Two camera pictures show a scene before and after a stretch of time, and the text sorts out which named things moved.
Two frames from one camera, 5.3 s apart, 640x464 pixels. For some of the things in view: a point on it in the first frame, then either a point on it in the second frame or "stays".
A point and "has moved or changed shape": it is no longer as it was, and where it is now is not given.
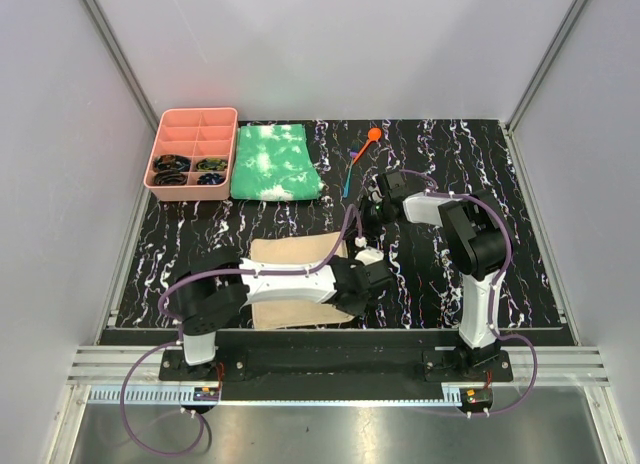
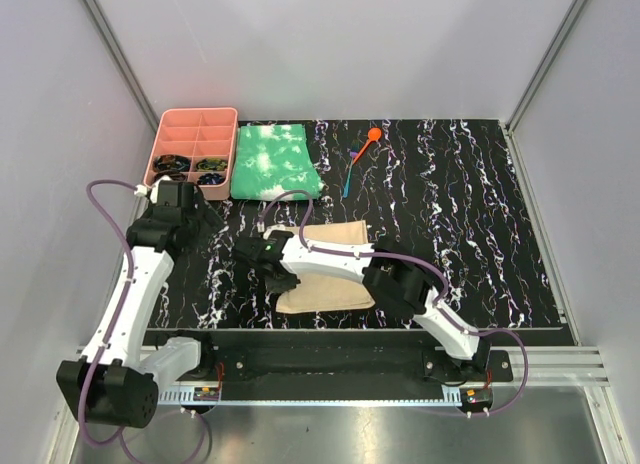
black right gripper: x=371 y=230 to x=282 y=287
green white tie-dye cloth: x=273 y=163 stays
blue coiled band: x=210 y=179 stays
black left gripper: x=357 y=310 to x=207 y=214
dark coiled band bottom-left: x=170 y=177 stays
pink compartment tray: x=193 y=156 stays
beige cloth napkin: x=307 y=250 has moved or changed shape
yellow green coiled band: x=212 y=164 stays
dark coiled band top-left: x=171 y=162 stays
